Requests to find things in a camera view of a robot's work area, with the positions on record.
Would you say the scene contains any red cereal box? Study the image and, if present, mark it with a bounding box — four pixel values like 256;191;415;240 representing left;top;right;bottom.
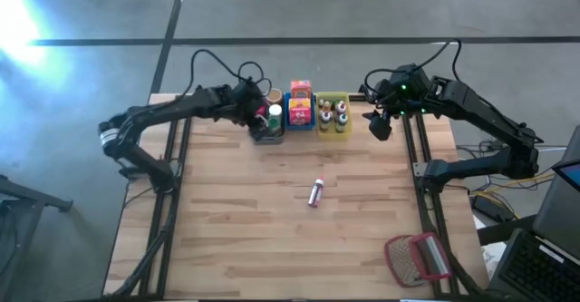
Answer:
287;104;313;126

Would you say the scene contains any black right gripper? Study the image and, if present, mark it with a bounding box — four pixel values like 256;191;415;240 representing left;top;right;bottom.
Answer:
359;63;432;142

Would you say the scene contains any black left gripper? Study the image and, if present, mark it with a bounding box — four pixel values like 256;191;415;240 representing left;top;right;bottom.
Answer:
230;82;272;142

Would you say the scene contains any yellow cable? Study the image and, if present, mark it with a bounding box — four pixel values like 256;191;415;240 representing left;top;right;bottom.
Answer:
470;172;556;201

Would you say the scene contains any black power brick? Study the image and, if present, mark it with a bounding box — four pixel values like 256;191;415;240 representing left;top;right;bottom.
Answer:
470;193;513;224

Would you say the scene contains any grey plastic bin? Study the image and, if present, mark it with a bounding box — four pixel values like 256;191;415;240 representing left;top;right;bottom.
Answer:
246;87;285;146

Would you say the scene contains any yellow plastic bin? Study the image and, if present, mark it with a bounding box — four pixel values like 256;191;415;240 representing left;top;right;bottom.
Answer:
316;91;353;142

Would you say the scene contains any dark grey laptop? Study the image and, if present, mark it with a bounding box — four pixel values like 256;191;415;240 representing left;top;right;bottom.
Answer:
487;124;580;302

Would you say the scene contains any blue plastic basket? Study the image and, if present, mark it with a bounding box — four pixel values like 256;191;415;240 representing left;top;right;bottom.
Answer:
284;91;317;132

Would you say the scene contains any gold-lidded spice jar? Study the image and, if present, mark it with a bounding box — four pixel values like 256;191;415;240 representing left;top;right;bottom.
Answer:
266;87;285;106

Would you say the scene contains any orange Mini Wheats cereal box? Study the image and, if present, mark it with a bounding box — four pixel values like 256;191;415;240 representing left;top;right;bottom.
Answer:
290;79;314;100

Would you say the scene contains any white paper sheet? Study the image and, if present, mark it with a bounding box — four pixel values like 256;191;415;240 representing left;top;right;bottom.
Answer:
479;242;507;271

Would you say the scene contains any black metal stand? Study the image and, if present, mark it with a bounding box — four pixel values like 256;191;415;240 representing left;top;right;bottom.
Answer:
0;172;73;294

